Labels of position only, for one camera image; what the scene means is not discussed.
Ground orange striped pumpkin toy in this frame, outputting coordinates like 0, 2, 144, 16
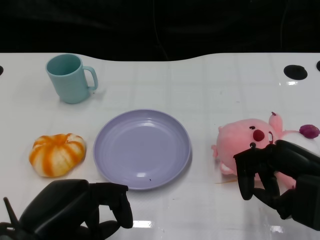
28, 133, 87, 178

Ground black backdrop cloth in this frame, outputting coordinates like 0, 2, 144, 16
0, 0, 320, 62

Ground pink plush doll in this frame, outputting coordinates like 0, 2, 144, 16
211, 111, 320, 190

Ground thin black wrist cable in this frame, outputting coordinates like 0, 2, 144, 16
3, 197, 20, 226

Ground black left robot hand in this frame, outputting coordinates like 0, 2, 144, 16
18, 178, 134, 240

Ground teal plastic mug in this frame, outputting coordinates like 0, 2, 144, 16
45, 53, 99, 105

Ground purple round plate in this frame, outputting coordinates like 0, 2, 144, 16
93, 108, 193, 191

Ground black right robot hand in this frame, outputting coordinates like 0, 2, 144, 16
233, 139, 320, 221

